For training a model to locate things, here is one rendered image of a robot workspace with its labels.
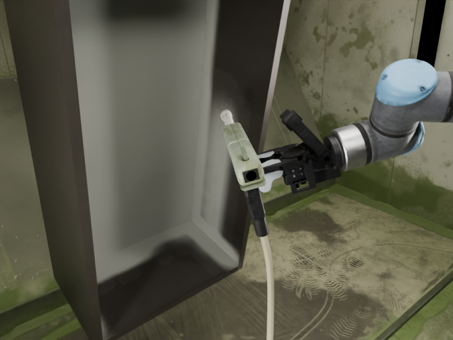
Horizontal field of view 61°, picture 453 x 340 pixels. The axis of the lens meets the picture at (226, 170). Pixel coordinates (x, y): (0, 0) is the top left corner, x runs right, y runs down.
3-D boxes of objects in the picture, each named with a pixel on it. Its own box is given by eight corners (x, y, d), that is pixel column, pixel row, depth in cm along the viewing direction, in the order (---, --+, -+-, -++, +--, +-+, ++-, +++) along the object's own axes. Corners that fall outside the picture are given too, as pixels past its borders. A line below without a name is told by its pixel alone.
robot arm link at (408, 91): (449, 54, 66) (428, 102, 77) (378, 54, 69) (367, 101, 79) (457, 94, 62) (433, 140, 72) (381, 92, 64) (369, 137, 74)
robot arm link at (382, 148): (408, 95, 78) (398, 126, 87) (350, 112, 78) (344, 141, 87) (433, 129, 73) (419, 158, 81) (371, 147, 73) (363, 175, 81)
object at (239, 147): (286, 262, 73) (259, 152, 65) (261, 268, 73) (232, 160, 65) (249, 171, 119) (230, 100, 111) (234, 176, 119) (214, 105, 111)
